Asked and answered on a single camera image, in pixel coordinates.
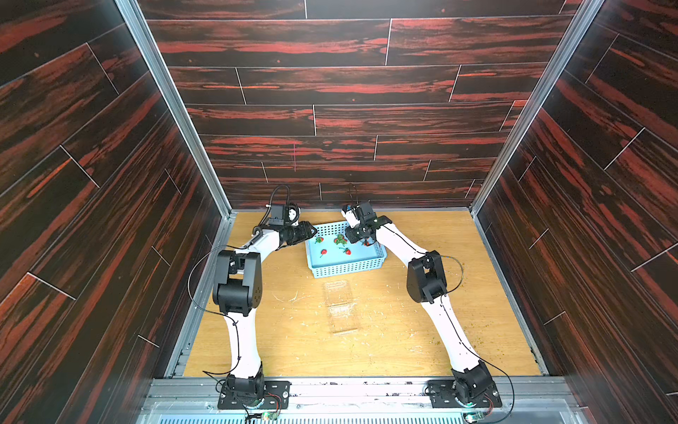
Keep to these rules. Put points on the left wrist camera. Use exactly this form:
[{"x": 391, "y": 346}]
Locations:
[{"x": 283, "y": 214}]

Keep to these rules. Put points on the light blue plastic basket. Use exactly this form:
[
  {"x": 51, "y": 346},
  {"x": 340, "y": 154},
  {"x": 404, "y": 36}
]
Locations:
[{"x": 330, "y": 254}]

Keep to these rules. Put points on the clear plastic clamshell container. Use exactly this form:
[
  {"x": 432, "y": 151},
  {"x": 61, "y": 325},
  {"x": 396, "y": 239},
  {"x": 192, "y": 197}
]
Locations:
[{"x": 341, "y": 306}]

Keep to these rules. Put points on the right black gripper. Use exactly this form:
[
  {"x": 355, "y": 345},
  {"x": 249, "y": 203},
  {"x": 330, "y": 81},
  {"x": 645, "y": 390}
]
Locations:
[{"x": 359, "y": 232}]

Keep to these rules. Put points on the aluminium front rail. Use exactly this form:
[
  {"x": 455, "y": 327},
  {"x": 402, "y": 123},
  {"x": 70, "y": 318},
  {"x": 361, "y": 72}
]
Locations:
[{"x": 522, "y": 399}]

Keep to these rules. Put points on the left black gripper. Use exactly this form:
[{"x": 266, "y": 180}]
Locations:
[{"x": 304, "y": 231}]

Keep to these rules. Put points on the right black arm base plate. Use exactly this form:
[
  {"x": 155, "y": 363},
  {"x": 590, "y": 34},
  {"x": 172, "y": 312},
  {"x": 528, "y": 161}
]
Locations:
[{"x": 459, "y": 394}]

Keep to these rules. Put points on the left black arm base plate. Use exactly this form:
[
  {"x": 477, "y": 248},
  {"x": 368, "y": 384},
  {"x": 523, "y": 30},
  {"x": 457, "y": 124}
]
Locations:
[{"x": 271, "y": 395}]

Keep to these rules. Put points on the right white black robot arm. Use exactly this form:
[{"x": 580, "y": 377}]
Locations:
[{"x": 426, "y": 284}]

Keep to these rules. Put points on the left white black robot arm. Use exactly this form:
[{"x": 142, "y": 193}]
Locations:
[{"x": 237, "y": 292}]

